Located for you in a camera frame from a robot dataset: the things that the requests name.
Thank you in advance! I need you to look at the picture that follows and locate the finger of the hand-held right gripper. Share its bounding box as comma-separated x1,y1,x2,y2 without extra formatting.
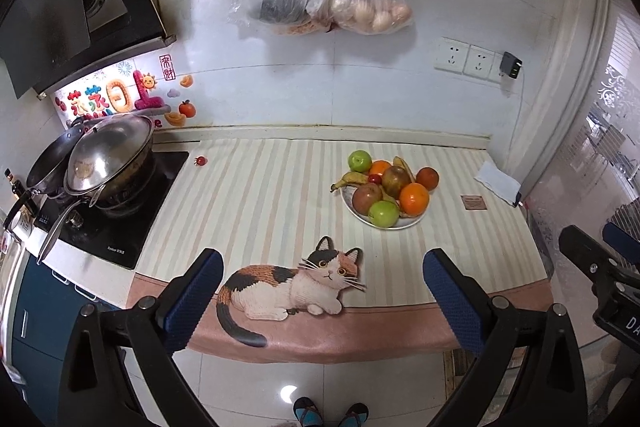
559,227,626,290
602,223,640,268

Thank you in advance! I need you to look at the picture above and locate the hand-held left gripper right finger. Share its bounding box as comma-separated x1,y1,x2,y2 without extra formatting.
422,248,588,427

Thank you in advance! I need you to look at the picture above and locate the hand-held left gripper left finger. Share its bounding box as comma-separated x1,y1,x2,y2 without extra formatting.
57,248,224,427

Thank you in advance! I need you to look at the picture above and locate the large orange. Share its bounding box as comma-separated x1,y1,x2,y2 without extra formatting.
398,182,431,216

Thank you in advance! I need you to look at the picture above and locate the large green apple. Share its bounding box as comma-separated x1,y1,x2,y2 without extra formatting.
369,200,400,228

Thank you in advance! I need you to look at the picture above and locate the dark orange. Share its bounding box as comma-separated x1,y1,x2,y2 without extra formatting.
416,167,440,191

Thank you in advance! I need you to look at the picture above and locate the white floral plate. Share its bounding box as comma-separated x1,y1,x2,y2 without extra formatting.
341,184,431,232

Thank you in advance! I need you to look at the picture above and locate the red apple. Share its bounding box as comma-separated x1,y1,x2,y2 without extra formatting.
352,183,383,217

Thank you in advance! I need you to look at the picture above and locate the brown pear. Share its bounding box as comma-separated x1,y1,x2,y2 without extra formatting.
382,165,413,199

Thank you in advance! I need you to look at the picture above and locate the small green apple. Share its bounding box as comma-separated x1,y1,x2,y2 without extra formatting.
348,150,373,172

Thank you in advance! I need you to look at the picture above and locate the black glass cooktop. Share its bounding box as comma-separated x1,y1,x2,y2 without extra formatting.
32,150,190,271

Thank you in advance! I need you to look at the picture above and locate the patterned frosted glass door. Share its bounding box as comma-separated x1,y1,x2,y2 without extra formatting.
530,7,640,268

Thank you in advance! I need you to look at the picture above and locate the striped cat print table mat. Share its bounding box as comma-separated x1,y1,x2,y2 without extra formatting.
125,138,553,365

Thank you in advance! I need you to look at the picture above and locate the white folded paper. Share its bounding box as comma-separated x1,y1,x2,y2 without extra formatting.
474,160,523,208

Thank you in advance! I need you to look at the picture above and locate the banana with dark sticker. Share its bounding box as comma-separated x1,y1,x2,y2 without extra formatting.
392,157,417,184

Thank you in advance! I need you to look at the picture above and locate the long spotted banana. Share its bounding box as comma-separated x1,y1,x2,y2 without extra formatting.
330,172,368,192

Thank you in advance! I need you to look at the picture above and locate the person's right foot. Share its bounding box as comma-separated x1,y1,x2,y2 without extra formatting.
337,402,369,427

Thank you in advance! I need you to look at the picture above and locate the person's foot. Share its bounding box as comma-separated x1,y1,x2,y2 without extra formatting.
337,402,369,427
292,398,323,427

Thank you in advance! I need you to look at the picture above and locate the blue kitchen cabinet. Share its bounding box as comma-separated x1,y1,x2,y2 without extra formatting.
0,252,126,408

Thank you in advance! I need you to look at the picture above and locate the person's left foot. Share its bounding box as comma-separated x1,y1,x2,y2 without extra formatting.
292,398,323,427

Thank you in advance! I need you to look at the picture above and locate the steel wok with lid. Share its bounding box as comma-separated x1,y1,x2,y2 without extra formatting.
37,114,158,265

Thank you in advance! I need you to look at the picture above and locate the dark frying pan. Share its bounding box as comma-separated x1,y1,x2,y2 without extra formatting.
5,124,86,233

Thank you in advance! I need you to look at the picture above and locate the black charger plug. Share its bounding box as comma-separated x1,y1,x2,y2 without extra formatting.
500,52,523,80

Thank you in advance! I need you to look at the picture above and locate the dark sauce bottle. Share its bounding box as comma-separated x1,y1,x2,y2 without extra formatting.
4,168,26,202

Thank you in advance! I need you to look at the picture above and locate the thin white cable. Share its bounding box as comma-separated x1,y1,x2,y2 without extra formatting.
510,77,526,205

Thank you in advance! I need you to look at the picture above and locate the group of colourful wall stickers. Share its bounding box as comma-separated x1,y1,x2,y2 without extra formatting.
55,54,197,130

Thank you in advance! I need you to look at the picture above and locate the white wall socket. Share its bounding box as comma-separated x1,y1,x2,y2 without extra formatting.
462,44,503,80
434,37,471,74

